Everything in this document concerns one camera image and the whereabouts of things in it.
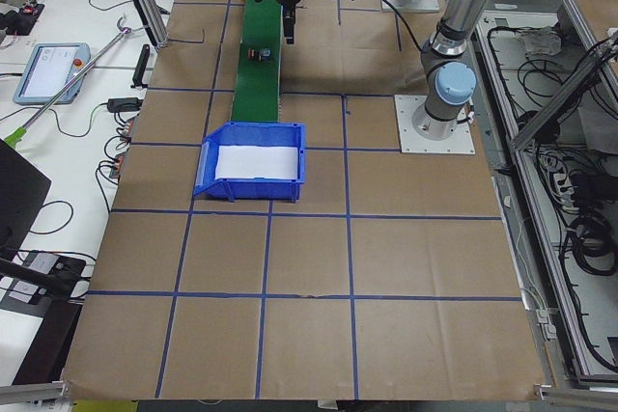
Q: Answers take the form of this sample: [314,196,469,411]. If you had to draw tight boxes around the red mushroom push button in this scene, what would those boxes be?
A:
[247,48,272,62]

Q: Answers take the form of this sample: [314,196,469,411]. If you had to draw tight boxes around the green conveyor belt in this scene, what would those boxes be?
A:
[231,0,281,123]

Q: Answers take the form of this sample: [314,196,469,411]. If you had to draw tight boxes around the left blue plastic bin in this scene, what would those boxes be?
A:
[193,122,306,203]

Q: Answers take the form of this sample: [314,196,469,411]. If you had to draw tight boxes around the white foam pad left bin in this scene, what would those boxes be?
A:
[214,146,298,180]

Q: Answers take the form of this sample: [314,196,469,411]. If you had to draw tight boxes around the black power adapter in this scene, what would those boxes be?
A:
[106,96,143,113]

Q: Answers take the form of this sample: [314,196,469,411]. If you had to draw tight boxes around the blue teach pendant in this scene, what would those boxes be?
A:
[13,42,91,105]

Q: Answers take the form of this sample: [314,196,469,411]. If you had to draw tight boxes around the silver reacher grabber tool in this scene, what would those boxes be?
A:
[4,16,131,149]

